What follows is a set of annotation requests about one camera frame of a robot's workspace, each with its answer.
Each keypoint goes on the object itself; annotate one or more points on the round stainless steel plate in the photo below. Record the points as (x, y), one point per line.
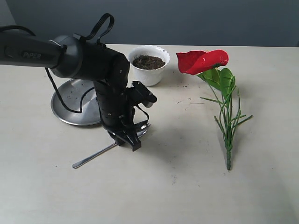
(77, 94)

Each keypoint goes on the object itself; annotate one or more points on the red artificial anthurium flower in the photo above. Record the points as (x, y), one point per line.
(210, 67)

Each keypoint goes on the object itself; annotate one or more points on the white plastic flower pot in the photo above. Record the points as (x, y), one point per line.
(148, 77)

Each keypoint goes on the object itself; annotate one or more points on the dark soil in pot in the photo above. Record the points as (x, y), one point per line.
(147, 62)

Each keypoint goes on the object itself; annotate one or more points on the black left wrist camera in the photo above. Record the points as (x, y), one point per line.
(138, 93)

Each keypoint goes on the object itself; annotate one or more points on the stainless steel spork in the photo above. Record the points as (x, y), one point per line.
(80, 163)

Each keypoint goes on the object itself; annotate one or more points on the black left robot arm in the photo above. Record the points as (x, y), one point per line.
(68, 57)

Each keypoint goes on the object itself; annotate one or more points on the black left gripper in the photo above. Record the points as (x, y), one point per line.
(120, 128)

